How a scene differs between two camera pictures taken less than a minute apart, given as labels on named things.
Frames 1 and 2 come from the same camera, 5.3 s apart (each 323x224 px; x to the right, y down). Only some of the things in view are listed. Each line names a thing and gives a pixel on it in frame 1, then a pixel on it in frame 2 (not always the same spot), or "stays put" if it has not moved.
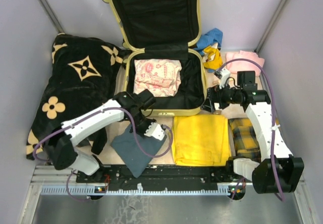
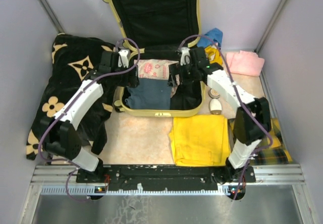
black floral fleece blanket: (82, 72) stays put
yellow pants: (202, 140) stays put
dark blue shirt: (126, 147) → (150, 94)
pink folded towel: (244, 65) stays put
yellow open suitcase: (158, 22) stays put
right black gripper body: (226, 96) → (186, 72)
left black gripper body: (141, 123) → (130, 81)
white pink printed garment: (161, 77) stays put
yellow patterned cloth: (214, 60) stays put
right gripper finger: (211, 94) → (171, 80)
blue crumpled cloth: (215, 36) stays put
